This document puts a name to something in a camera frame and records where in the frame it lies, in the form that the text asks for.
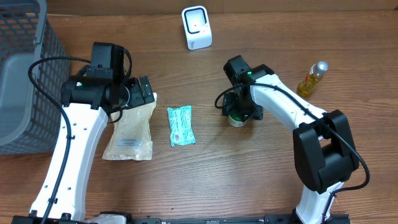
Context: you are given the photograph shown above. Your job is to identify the green lid white jar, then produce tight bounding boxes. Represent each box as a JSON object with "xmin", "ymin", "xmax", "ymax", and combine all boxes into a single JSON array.
[{"xmin": 228, "ymin": 114, "xmax": 247, "ymax": 128}]

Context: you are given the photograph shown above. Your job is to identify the teal tissue pack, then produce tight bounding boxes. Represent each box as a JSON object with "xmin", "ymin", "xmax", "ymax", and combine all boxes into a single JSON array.
[{"xmin": 167, "ymin": 105, "xmax": 196, "ymax": 147}]

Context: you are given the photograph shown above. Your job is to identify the white orange snack packet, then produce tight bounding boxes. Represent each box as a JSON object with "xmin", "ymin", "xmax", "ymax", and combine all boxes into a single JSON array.
[{"xmin": 102, "ymin": 101, "xmax": 157, "ymax": 161}]

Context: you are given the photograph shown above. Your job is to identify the yellow oil bottle silver cap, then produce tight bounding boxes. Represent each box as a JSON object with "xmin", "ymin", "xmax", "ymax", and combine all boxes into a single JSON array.
[{"xmin": 297, "ymin": 61, "xmax": 328, "ymax": 97}]

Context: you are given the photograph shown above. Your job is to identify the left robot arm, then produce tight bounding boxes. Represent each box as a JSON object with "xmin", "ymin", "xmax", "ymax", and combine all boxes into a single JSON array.
[{"xmin": 12, "ymin": 42, "xmax": 155, "ymax": 223}]

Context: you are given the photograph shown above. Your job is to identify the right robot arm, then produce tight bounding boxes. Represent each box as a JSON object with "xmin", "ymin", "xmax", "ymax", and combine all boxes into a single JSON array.
[{"xmin": 220, "ymin": 55, "xmax": 359, "ymax": 223}]

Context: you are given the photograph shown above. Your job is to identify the white barcode scanner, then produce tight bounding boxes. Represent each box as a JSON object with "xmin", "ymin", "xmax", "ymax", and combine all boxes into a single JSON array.
[{"xmin": 181, "ymin": 6, "xmax": 213, "ymax": 50}]

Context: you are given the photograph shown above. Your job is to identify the dark grey plastic mesh basket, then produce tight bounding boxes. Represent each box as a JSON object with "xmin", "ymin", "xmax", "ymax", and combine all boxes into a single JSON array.
[{"xmin": 1, "ymin": 0, "xmax": 70, "ymax": 155}]

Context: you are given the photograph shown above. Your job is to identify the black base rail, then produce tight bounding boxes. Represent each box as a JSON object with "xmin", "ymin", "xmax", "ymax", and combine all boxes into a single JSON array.
[{"xmin": 11, "ymin": 213, "xmax": 351, "ymax": 224}]

